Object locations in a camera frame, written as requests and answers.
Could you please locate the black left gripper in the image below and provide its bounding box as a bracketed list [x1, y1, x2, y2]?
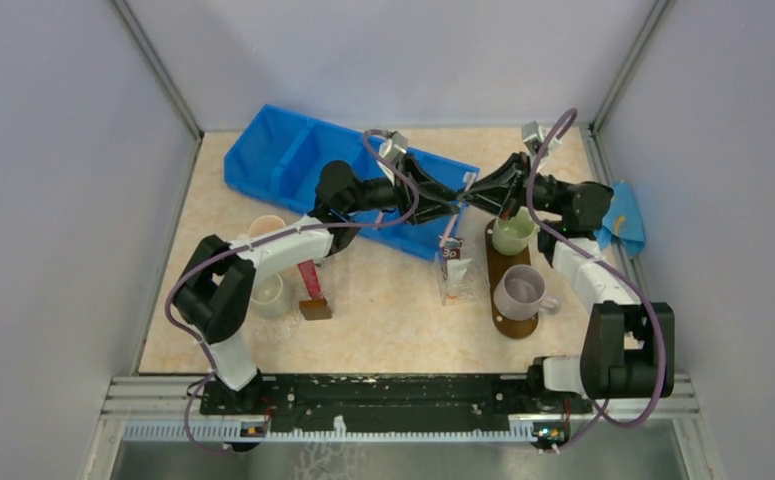
[345, 152, 461, 226]

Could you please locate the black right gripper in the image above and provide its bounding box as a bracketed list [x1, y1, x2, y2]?
[456, 152, 569, 222]

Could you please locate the green ceramic mug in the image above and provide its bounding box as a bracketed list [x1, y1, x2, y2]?
[491, 208, 540, 256]

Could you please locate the white tube orange cap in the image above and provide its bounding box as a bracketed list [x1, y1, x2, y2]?
[444, 258, 474, 305]

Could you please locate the clear textured acrylic tray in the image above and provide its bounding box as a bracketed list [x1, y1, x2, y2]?
[435, 252, 489, 306]

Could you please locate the grey ceramic mug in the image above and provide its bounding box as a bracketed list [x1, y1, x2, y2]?
[493, 264, 562, 321]

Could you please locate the clear holder with wooden ends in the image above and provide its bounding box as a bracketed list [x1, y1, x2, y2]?
[297, 260, 333, 321]

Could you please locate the white ceramic mug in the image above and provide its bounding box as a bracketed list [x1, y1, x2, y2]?
[247, 215, 286, 239]

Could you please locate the cream speckled ceramic mug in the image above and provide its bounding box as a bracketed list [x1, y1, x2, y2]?
[249, 273, 294, 319]

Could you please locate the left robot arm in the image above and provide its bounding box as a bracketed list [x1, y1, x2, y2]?
[164, 155, 458, 414]

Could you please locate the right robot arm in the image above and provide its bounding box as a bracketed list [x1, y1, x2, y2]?
[457, 153, 675, 412]

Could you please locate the brown oval wooden tray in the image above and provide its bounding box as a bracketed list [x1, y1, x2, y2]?
[484, 219, 539, 340]

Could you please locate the blue crumpled cloth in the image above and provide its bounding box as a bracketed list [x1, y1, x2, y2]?
[595, 181, 646, 259]

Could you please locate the blue divided storage bin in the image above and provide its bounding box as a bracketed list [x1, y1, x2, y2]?
[223, 105, 479, 261]

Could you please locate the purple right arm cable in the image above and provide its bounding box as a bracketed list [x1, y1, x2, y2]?
[526, 108, 668, 431]

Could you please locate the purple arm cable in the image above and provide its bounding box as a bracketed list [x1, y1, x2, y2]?
[526, 108, 668, 431]
[164, 129, 421, 457]

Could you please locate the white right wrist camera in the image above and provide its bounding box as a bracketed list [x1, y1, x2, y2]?
[521, 121, 550, 156]

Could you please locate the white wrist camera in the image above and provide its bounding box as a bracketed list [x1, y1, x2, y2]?
[521, 121, 550, 156]
[378, 131, 408, 166]

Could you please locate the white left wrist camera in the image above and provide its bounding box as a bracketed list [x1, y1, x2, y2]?
[378, 131, 408, 166]

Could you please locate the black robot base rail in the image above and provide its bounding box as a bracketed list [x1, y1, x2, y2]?
[199, 368, 591, 434]

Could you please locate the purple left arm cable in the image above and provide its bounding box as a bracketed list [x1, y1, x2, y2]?
[164, 129, 421, 457]

